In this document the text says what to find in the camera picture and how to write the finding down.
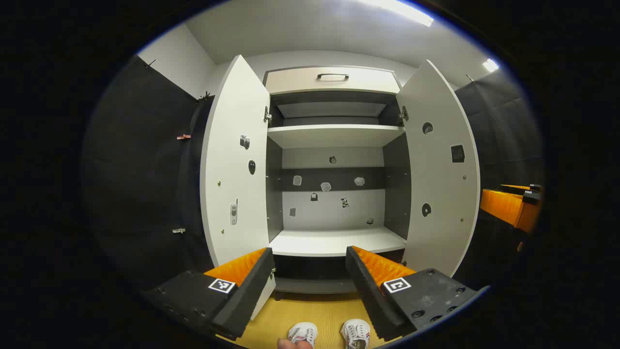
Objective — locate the small ceiling light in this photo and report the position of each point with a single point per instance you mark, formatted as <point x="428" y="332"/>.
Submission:
<point x="490" y="65"/>

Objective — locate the white cabinet shelf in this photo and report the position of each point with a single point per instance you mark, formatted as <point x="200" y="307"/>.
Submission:
<point x="334" y="133"/>

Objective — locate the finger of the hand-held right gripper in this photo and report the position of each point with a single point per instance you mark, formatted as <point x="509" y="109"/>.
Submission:
<point x="532" y="195"/>
<point x="503" y="208"/>

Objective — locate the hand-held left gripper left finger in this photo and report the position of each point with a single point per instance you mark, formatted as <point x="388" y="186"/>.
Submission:
<point x="247" y="300"/>

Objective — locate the black backdrop cloth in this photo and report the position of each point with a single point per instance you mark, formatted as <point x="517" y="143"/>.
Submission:
<point x="135" y="184"/>
<point x="503" y="131"/>

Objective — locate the white door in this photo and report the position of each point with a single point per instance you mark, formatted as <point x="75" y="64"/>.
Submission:
<point x="232" y="169"/>
<point x="441" y="184"/>

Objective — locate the white canvas shoe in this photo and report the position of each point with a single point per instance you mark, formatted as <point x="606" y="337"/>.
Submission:
<point x="356" y="334"/>
<point x="302" y="331"/>

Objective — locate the white cabinet drawer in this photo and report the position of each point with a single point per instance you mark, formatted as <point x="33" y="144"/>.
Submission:
<point x="300" y="83"/>

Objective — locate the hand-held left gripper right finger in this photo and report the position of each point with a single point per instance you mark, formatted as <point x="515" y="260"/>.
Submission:
<point x="368" y="295"/>

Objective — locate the long ceiling light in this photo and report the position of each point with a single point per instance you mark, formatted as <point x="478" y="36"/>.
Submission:
<point x="407" y="12"/>

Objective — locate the white shoe cabinet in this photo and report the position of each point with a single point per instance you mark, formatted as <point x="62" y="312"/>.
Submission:
<point x="334" y="242"/>

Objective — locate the metal door hinge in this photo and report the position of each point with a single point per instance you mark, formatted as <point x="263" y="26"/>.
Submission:
<point x="403" y="115"/>
<point x="267" y="115"/>

